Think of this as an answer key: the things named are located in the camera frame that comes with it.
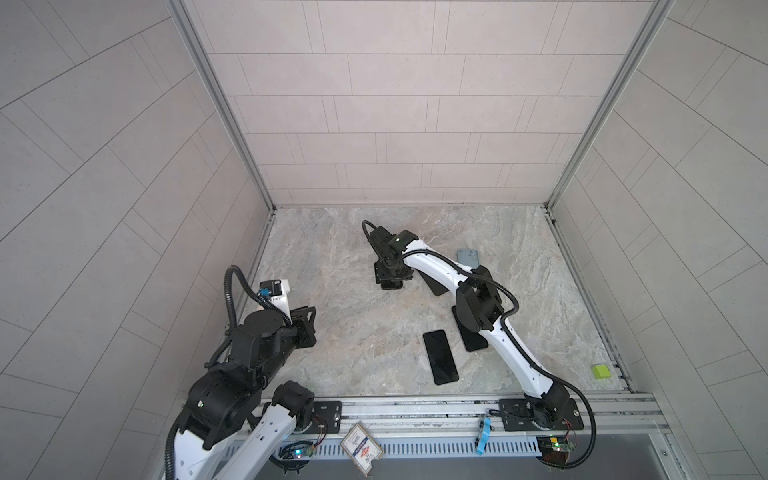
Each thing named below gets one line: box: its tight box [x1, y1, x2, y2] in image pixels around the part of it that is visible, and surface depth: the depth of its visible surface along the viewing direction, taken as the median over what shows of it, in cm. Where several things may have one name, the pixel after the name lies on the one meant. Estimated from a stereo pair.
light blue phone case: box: [457, 249, 480, 269], surface depth 104 cm
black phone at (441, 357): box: [423, 329, 459, 385], surface depth 84 cm
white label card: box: [340, 423, 383, 476], surface depth 67 cm
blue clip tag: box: [475, 416, 493, 456], surface depth 68 cm
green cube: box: [592, 364, 611, 380], surface depth 79 cm
